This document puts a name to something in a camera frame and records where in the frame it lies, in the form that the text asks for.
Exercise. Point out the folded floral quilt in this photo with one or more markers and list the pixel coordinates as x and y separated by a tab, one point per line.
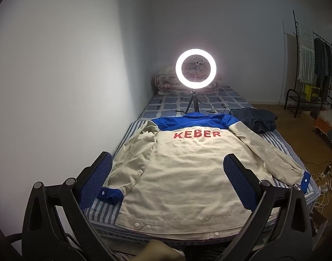
166	83

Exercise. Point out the white power strip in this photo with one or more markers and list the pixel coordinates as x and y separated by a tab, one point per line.
326	171

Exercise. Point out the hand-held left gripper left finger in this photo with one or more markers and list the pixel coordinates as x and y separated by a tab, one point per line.
96	179

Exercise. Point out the dark hanging clothes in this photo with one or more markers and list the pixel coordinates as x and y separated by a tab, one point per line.
321	65

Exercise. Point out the beige and blue work jacket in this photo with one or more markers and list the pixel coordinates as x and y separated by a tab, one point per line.
182	174

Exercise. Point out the dark blue folded cloth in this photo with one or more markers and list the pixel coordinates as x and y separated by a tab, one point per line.
253	119

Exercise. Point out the black clothes rack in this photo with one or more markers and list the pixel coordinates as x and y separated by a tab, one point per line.
294	21

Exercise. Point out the black tripod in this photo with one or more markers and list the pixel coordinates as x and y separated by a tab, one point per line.
193	98

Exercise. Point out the tan cloth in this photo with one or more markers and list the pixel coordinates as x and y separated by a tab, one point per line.
160	250

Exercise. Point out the striped hanging towel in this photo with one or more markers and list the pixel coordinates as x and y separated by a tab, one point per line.
304	54

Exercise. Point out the orange low bench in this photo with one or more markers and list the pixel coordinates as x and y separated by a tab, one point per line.
329	118

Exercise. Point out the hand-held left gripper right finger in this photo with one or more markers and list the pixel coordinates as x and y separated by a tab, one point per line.
239	179

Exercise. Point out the yellow box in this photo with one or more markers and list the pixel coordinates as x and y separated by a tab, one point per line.
311	92

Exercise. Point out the phone clamp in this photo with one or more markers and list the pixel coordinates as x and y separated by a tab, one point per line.
197	59

